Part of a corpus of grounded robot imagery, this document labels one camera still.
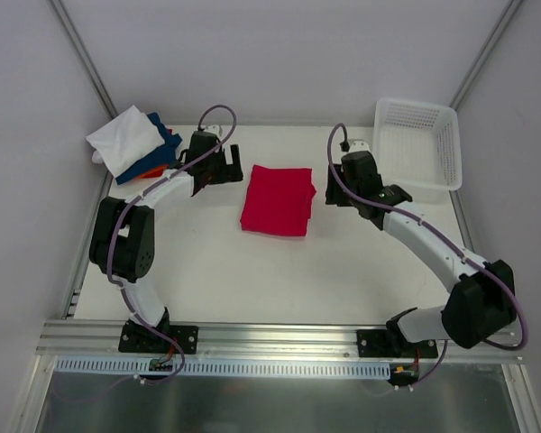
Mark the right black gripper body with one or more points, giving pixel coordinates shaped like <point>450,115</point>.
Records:
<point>338,192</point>

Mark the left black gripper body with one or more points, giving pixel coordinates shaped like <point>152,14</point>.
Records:
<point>227,167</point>

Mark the magenta t shirt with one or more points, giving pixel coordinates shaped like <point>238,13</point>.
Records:
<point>278,202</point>

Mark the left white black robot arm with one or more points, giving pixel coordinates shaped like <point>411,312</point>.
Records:
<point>123,243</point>

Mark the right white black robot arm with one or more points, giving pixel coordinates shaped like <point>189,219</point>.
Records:
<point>481,294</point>

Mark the folded blue t shirt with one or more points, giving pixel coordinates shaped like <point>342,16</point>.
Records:
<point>137,167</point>

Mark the folded orange t shirt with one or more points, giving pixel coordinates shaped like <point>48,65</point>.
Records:
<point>159,159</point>

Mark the folded white t shirt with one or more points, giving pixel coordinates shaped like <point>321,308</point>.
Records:
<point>125,140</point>

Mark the white plastic basket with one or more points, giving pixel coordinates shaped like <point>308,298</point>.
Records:
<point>417,144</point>

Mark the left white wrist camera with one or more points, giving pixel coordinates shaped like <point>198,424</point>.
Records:
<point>214,129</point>

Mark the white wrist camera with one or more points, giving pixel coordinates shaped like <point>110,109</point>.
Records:
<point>214,129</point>
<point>357,145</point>

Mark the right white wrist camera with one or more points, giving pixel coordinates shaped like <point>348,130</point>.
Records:
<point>357,145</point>

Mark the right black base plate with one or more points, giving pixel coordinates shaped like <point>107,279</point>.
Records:
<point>383,343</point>

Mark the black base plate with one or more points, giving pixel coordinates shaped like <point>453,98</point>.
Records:
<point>383,343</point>
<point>185,338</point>

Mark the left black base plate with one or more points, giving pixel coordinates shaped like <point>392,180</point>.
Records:
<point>185,338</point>

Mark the white slotted cable duct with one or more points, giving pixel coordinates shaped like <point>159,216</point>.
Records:
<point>224,368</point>

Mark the aluminium mounting rail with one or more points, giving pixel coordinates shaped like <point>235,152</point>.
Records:
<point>215,340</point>

